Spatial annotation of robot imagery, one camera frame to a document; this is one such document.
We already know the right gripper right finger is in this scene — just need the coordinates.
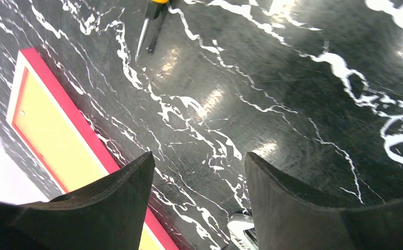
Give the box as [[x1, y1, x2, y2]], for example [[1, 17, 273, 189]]
[[244, 152, 403, 249]]

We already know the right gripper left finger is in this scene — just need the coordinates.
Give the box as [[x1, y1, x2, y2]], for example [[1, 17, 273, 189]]
[[0, 152, 155, 249]]

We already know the pink photo frame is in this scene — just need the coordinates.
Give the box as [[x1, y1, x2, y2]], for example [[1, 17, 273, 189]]
[[6, 48, 176, 249]]

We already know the orange handled screwdriver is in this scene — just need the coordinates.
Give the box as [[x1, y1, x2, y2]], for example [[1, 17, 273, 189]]
[[134, 0, 170, 62]]

